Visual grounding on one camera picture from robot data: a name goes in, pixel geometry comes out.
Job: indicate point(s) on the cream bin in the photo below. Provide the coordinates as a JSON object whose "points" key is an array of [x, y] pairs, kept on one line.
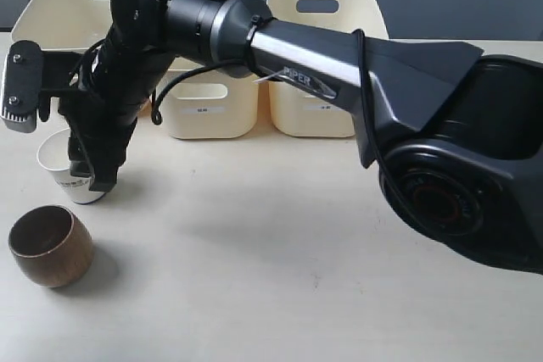
{"points": [[63, 24], [212, 105], [296, 113]]}

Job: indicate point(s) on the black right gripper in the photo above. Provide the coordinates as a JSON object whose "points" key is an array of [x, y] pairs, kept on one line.
{"points": [[102, 119]]}

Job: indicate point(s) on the white paper cup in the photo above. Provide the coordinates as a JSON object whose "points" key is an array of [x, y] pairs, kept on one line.
{"points": [[53, 157]]}

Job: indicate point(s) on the cream bin left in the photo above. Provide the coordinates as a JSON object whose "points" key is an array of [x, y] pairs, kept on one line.
{"points": [[63, 24]]}

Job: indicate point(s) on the cream bin middle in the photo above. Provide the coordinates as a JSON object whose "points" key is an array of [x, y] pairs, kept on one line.
{"points": [[212, 105]]}

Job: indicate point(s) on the brown wooden cup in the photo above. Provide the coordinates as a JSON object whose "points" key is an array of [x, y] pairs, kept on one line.
{"points": [[51, 246]]}

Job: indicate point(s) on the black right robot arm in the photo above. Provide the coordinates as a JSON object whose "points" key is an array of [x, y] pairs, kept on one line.
{"points": [[456, 133]]}

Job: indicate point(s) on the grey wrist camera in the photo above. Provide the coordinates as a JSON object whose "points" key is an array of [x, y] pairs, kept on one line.
{"points": [[31, 78]]}

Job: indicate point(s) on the cream bin right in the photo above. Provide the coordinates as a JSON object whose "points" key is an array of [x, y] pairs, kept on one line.
{"points": [[296, 113]]}

